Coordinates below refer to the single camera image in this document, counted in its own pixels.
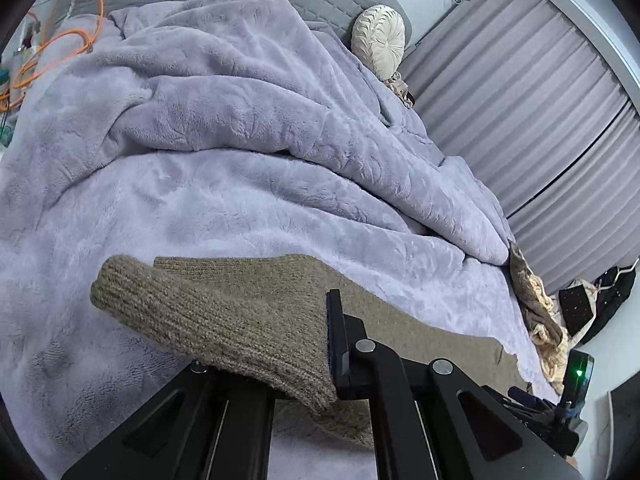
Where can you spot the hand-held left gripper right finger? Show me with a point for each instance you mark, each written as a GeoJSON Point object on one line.
{"type": "Point", "coordinates": [336, 340]}

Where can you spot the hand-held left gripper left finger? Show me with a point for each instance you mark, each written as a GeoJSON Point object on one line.
{"type": "Point", "coordinates": [210, 402]}

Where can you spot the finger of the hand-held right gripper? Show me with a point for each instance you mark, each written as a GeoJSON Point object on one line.
{"type": "Point", "coordinates": [525, 399]}

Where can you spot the olive knit sweater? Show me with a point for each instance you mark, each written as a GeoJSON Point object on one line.
{"type": "Point", "coordinates": [225, 305]}

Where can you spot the black hanging clothes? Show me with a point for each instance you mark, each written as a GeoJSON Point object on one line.
{"type": "Point", "coordinates": [616, 300]}

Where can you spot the black speckled cloth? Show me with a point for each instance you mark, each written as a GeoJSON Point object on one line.
{"type": "Point", "coordinates": [576, 310]}

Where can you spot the cream striped fleece robe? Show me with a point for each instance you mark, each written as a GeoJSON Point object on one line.
{"type": "Point", "coordinates": [537, 310]}

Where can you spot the lavender plush blanket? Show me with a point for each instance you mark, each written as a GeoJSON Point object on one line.
{"type": "Point", "coordinates": [200, 135]}

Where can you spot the floral patterned cloth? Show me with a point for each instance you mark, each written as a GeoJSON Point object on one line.
{"type": "Point", "coordinates": [400, 91]}

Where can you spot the grey pleated curtain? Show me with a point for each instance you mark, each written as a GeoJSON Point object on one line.
{"type": "Point", "coordinates": [525, 110]}

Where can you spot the cream round pleated pillow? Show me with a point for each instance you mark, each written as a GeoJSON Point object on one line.
{"type": "Point", "coordinates": [378, 35]}

